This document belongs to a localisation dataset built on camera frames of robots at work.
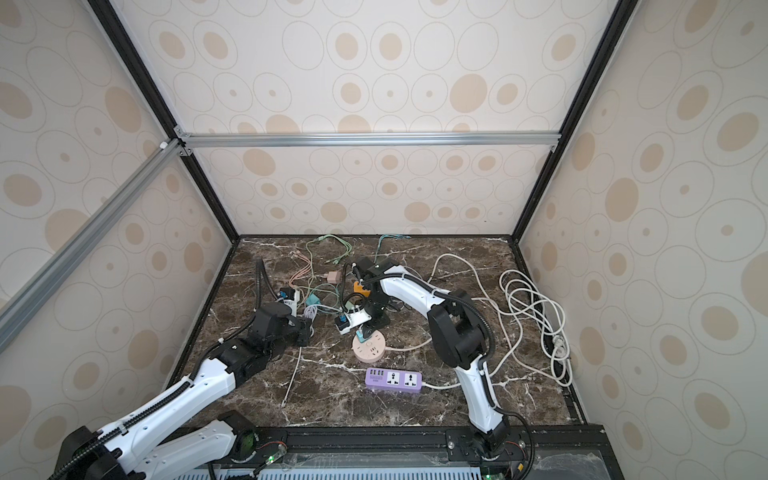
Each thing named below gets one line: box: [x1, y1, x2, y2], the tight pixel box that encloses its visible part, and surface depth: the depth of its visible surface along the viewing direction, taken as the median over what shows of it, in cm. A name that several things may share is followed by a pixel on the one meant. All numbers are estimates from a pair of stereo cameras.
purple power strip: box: [365, 368, 423, 392], surface depth 83 cm
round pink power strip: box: [352, 330, 386, 364], surface depth 89 cm
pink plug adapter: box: [327, 271, 342, 284], surface depth 108 cm
